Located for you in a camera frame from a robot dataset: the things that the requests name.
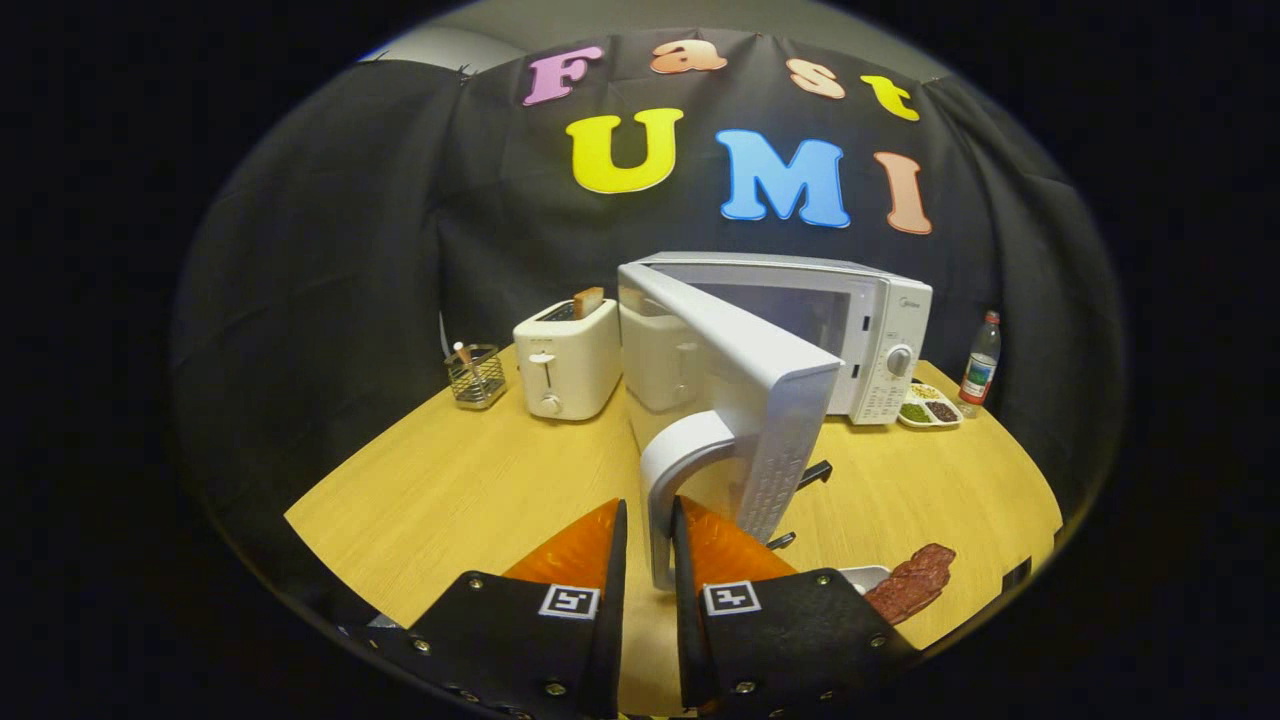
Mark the white divided dish with beans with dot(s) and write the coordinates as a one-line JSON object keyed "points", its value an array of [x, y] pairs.
{"points": [[930, 410]]}

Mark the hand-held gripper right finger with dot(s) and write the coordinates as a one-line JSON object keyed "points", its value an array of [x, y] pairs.
{"points": [[685, 620]]}

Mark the brown meat slice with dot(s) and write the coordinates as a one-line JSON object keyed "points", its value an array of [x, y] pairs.
{"points": [[915, 580]]}

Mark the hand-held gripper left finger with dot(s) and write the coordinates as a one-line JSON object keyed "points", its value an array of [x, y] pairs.
{"points": [[605, 620]]}

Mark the plastic bottle with red cap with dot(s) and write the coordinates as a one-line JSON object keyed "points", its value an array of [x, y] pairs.
{"points": [[980, 370]]}

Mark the white pop-up toaster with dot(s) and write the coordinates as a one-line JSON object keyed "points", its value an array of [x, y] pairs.
{"points": [[575, 370]]}

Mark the white toaster oven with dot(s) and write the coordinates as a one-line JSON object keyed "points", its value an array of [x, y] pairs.
{"points": [[780, 400]]}

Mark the white tray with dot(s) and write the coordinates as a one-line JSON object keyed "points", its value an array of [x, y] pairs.
{"points": [[866, 577]]}

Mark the toast slice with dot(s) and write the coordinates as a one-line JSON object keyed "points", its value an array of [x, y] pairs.
{"points": [[588, 302]]}

